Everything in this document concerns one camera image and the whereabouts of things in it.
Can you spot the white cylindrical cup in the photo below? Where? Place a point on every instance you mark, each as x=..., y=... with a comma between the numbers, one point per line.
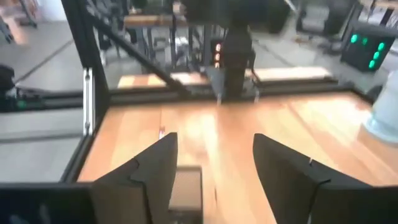
x=385, y=109

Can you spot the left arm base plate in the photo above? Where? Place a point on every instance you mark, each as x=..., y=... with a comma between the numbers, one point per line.
x=214, y=82

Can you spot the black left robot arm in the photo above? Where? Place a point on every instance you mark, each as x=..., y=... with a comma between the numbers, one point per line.
x=237, y=53

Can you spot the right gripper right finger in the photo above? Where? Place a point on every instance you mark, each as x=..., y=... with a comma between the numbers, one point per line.
x=295, y=193

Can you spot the device with orange lights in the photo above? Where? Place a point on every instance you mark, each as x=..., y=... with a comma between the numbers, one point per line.
x=217, y=53

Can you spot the black aluminium table frame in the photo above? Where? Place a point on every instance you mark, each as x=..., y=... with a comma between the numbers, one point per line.
x=85, y=46

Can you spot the silver bracket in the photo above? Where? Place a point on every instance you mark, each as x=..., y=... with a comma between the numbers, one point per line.
x=88, y=102

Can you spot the black box with green lights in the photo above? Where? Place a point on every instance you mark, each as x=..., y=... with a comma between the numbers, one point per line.
x=360, y=53

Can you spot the wooden background table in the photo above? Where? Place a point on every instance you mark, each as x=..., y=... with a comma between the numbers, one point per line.
x=149, y=20

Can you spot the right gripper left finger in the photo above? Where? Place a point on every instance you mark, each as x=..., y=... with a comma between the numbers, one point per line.
x=146, y=193

